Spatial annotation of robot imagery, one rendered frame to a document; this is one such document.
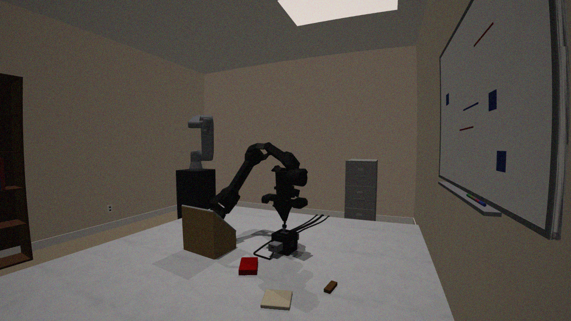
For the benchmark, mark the red flat block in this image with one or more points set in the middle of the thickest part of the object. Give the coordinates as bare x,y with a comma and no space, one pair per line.
248,266

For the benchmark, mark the tan square tile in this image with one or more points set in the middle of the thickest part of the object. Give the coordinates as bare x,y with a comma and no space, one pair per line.
276,299

